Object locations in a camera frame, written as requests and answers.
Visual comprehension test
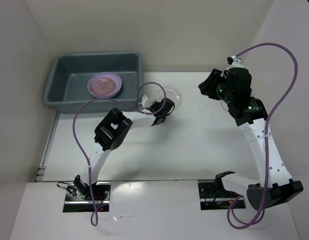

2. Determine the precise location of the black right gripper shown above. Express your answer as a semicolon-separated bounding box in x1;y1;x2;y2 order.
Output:
198;68;234;104

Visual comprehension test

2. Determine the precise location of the clear dish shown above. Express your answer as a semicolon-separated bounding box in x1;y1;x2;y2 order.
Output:
155;85;182;108

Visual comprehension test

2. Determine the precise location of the purple plastic plate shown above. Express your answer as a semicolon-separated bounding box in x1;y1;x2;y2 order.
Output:
87;72;123;99

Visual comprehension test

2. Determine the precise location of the brown translucent square plate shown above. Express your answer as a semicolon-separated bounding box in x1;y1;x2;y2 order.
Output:
89;76;117;97

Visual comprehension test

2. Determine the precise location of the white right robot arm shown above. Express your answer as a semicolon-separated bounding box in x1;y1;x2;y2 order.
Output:
198;67;304;210

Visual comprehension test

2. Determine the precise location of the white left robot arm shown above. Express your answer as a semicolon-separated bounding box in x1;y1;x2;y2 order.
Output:
74;96;175;200

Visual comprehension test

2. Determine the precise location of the grey plastic bin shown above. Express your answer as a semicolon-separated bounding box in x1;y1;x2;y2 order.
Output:
43;51;144;114

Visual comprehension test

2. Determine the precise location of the clear bowl at right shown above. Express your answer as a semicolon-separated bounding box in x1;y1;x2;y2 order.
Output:
220;100;229;112

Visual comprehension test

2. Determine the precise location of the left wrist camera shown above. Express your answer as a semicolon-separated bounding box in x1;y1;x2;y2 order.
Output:
139;94;156;109

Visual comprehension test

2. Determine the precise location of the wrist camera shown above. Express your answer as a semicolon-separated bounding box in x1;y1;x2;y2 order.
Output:
139;94;156;109
227;55;244;68

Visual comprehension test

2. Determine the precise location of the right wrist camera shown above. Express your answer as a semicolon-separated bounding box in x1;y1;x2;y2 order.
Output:
227;55;244;68

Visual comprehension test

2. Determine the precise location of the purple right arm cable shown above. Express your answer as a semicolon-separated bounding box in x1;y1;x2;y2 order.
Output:
226;42;299;230

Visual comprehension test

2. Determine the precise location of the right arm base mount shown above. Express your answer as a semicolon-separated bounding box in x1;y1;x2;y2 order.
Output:
197;179;239;211

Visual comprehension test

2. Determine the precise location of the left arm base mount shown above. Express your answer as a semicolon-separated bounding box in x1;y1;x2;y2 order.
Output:
56;181;111;213

